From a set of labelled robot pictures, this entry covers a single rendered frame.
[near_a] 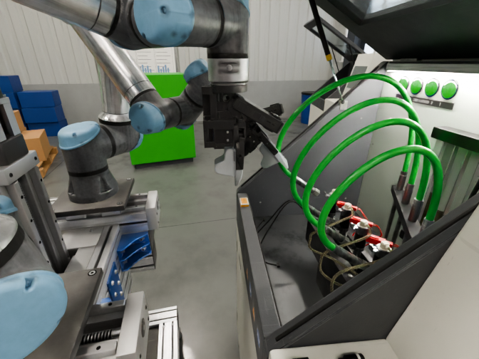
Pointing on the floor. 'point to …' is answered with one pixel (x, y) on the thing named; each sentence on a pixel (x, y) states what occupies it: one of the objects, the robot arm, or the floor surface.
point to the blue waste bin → (306, 107)
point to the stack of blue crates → (35, 105)
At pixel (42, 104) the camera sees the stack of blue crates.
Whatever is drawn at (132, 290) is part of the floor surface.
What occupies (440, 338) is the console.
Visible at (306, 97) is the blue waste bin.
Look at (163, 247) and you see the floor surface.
